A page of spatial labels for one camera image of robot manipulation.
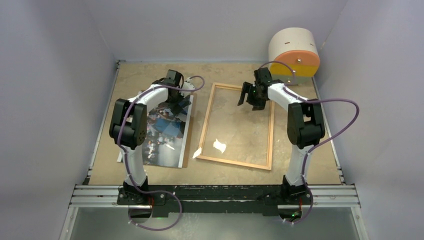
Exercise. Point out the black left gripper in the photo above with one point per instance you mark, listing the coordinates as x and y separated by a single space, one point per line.
176 108

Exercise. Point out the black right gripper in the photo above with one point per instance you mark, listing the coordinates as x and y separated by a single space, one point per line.
247 88

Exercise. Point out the printed colour photo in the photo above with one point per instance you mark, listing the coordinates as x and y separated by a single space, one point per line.
165 139

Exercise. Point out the brown cardboard backing board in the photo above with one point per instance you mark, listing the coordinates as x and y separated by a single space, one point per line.
188 132

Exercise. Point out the light wooden picture frame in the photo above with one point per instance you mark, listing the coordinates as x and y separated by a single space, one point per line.
236 135

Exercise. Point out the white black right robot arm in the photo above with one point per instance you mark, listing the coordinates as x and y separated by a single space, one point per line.
305 124

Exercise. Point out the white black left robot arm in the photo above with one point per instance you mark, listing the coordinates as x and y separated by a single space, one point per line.
129 124

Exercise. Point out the round white drawer cabinet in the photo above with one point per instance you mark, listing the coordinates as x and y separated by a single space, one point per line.
294 55

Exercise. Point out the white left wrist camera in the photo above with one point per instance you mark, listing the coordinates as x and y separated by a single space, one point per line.
187 86

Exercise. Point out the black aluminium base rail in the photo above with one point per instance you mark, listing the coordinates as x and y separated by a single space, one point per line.
267 200

